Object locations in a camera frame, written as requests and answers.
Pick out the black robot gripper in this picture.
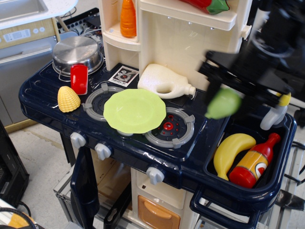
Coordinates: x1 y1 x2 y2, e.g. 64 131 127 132
198 49 293 109

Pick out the green toy pear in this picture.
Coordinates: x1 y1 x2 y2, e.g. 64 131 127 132
204 88 242 119

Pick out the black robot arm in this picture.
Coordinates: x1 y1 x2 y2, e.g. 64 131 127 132
198 0 305 108

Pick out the light green plastic plate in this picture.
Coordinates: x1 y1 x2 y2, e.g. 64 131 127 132
103 89 166 134

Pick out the grey toy faucet yellow cap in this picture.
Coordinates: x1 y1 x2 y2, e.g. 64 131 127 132
260 93 291 131

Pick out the yellow toy banana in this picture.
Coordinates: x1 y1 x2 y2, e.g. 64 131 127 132
213 133 256 181

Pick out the right grey stove burner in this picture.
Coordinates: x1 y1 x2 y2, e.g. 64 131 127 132
144 107 195 149

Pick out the grey stove burner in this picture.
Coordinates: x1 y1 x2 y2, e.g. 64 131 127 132
82 83 124 122
144 107 195 149

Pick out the navy toy kitchen counter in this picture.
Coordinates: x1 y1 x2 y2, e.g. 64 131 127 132
19 63 296 229

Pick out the cream toy kitchen cabinet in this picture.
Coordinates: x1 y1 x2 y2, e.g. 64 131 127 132
99 0 252 229

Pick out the white toy detergent jug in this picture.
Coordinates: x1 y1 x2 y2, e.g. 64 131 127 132
137 63 196 99

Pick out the red toy ketchup bottle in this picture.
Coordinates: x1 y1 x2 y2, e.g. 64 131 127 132
229 133 281 188

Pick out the red toy chili pepper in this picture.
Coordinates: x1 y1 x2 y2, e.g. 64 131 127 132
184 0 230 15

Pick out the right grey stove knob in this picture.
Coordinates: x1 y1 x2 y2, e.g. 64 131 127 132
146 167 164 185

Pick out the grey stove knob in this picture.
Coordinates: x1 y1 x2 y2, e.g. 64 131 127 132
146 167 164 185
94 143 112 160
70 132 86 149

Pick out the orange toy carrot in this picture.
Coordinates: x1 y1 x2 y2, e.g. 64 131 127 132
120 0 137 38

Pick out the left grey stove burner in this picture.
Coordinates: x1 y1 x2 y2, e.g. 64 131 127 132
82 83 124 122

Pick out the middle grey stove knob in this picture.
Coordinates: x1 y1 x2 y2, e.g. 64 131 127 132
94 143 112 160

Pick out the orange toy drawer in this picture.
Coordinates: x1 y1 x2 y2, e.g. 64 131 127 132
138 196 181 229

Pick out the red toy cup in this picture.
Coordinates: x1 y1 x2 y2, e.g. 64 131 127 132
71 64 88 95

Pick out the stainless steel pot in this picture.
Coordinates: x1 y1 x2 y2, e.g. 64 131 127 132
52 36 104 82

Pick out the left grey stove knob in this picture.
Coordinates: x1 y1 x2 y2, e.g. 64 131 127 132
70 132 86 149

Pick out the yellow toy corn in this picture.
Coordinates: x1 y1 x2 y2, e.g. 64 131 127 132
57 86 81 113

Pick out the navy oven door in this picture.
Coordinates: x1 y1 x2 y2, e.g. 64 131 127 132
70 146 100 229

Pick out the wooden toy dishwasher unit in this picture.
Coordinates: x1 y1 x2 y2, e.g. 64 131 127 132
0 0 77 126

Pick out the black box on floor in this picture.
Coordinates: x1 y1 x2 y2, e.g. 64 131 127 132
0 124 29 207

